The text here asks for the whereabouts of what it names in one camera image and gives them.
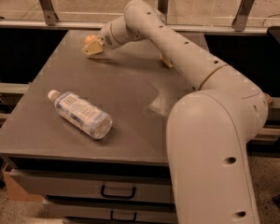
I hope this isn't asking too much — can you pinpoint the middle metal railing bracket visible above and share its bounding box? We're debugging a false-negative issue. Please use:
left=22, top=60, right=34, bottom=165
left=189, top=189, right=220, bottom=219
left=157, top=0, right=169, bottom=19

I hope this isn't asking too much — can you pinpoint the horizontal metal rail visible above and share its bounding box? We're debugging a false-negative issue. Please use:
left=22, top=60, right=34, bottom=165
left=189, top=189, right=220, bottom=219
left=0, top=20, right=269, bottom=36

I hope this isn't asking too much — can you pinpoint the clear plastic water bottle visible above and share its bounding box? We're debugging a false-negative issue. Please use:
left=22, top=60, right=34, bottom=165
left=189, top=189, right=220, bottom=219
left=48, top=90, right=113, bottom=140

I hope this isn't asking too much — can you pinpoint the black upper drawer handle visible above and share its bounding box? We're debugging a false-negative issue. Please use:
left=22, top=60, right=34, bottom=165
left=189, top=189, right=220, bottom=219
left=100, top=185, right=136, bottom=200

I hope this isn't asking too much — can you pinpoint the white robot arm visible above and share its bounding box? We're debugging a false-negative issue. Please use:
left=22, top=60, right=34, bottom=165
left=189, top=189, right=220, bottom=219
left=83, top=0, right=269, bottom=224

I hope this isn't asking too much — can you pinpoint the grey drawer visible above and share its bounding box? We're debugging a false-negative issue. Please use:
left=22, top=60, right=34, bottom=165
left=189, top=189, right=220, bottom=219
left=10, top=169, right=175, bottom=203
left=43, top=199, right=177, bottom=224

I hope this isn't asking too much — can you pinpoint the green and yellow sponge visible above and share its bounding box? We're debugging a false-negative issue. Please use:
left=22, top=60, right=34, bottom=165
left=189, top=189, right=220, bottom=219
left=160, top=54, right=173, bottom=68

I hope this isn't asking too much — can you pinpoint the left metal railing bracket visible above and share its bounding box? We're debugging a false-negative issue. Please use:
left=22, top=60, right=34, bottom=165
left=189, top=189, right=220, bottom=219
left=38, top=0, right=59, bottom=26

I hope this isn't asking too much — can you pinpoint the black lower drawer handle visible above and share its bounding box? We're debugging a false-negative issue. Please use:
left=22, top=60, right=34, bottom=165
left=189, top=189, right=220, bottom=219
left=110, top=210, right=137, bottom=222

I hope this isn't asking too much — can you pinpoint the brown cardboard box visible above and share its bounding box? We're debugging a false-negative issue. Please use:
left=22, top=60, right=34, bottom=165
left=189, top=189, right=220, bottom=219
left=3, top=164, right=43, bottom=203

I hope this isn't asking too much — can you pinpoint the orange fruit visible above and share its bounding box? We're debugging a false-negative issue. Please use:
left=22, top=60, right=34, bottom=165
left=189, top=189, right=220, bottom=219
left=85, top=35, right=96, bottom=44

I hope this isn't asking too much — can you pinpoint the lower grey drawer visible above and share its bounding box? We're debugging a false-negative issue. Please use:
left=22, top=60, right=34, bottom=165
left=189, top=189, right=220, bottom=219
left=43, top=199, right=177, bottom=224

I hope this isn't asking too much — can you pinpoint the metal railing bracket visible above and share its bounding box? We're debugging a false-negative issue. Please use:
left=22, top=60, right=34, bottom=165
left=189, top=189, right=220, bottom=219
left=38, top=0, right=59, bottom=26
left=231, top=0, right=255, bottom=32
left=157, top=0, right=169, bottom=19

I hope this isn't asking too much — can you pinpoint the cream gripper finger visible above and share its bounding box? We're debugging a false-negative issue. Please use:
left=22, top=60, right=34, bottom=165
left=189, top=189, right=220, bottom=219
left=82, top=38, right=104, bottom=56

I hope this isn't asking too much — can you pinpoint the upper grey drawer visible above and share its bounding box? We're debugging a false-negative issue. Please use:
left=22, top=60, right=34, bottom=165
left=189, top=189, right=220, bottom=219
left=10, top=169, right=175, bottom=203

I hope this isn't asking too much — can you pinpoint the black drawer handle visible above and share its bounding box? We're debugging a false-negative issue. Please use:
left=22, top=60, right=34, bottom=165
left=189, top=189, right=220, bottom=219
left=100, top=185, right=136, bottom=200
left=110, top=210, right=137, bottom=222

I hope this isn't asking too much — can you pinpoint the right metal railing bracket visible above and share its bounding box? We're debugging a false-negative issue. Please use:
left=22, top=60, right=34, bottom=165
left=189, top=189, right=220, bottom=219
left=231, top=0, right=255, bottom=32

